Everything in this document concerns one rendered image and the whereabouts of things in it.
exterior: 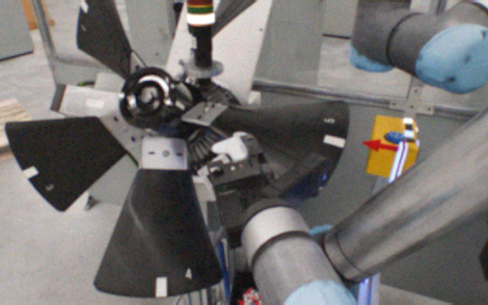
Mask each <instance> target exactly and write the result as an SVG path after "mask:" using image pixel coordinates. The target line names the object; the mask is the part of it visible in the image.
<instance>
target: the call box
mask: <svg viewBox="0 0 488 305"><path fill-rule="evenodd" d="M412 124H413V132H414V136H413V137H414V138H415V139H416V143H415V144H411V143H408V142H407V137H409V136H405V134H404V120H401V119H397V118H391V117H385V116H380V115H376V118H375V121H374V125H373V129H372V132H371V139H370V141H371V140H377V139H382V140H381V143H385V144H390V145H395V146H399V144H400V143H395V142H393V141H390V140H388V138H387V136H388V132H390V131H398V132H402V133H403V134H404V136H405V139H404V140H405V144H407V152H406V154H405V157H404V162H403V166H402V168H401V171H400V174H402V173H403V172H404V171H405V170H406V169H407V168H409V167H410V166H412V165H413V164H414V163H415V160H416V157H417V155H418V152H419V147H418V138H417V132H416V123H415V121H413V120H412ZM397 153H398V152H394V151H390V150H380V149H379V150H378V152H377V151H375V150H372V149H371V148H369V150H368V156H367V162H366V173H367V174H374V175H378V176H382V177H387V178H390V177H391V175H392V172H393V165H394V162H395V159H396V156H397Z"/></svg>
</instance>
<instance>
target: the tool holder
mask: <svg viewBox="0 0 488 305"><path fill-rule="evenodd" d="M186 24H187V31H188V33H189V34H190V35H191V31H192V29H191V25H190V24H189V23H188V22H187V23H186ZM192 54H193V61H191V62H188V63H186V64H185V65H184V67H183V68H184V73H185V74H186V75H188V76H190V77H194V78H211V77H215V76H218V75H220V74H222V72H224V65H223V64H222V62H220V61H213V66H212V67H208V68H198V67H195V60H194V52H193V49H192Z"/></svg>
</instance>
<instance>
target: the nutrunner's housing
mask: <svg viewBox="0 0 488 305"><path fill-rule="evenodd" d="M191 29H192V31H191V42H192V49H193V52H194V60H195V67H198V68H208V67H212V66H213V58H212V51H213V39H212V25H207V26H192V25H191ZM211 84H212V78H198V85H199V86H203V87H206V86H209V85H211Z"/></svg>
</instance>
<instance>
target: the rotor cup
mask: <svg viewBox="0 0 488 305"><path fill-rule="evenodd" d="M145 92H149V93H151V100H150V101H149V102H147V103H144V102H142V100H141V95H142V93H145ZM177 101H178V102H179V103H181V104H183V105H184V109H181V108H180V107H178V106H177V105H176V102H177ZM202 102H203V92H201V91H200V90H199V89H197V88H196V86H193V85H191V84H190V83H188V82H184V81H183V82H179V81H178V80H177V79H175V78H174V77H173V76H172V75H171V74H170V73H168V72H167V71H166V70H165V69H161V68H157V67H145V68H141V69H136V71H134V72H133V73H132V74H130V75H129V76H128V77H127V79H126V80H125V81H124V83H123V85H122V87H121V90H120V93H119V97H118V107H119V111H120V113H121V115H122V118H123V119H124V120H125V121H126V122H127V123H128V124H129V125H131V126H132V127H134V128H136V129H138V130H142V131H144V132H145V133H147V134H150V135H151V137H169V138H178V139H183V140H185V142H186V145H187V146H189V145H190V144H191V143H194V142H196V140H197V139H198V138H199V137H200V136H201V135H202V134H203V131H204V128H200V127H195V126H191V125H184V124H180V122H181V121H182V116H183V115H184V114H185V113H187V112H188V111H190V110H191V109H193V108H194V107H195V106H196V105H197V104H200V103H202ZM148 130H153V131H156V132H158V134H154V133H152V132H150V131H148Z"/></svg>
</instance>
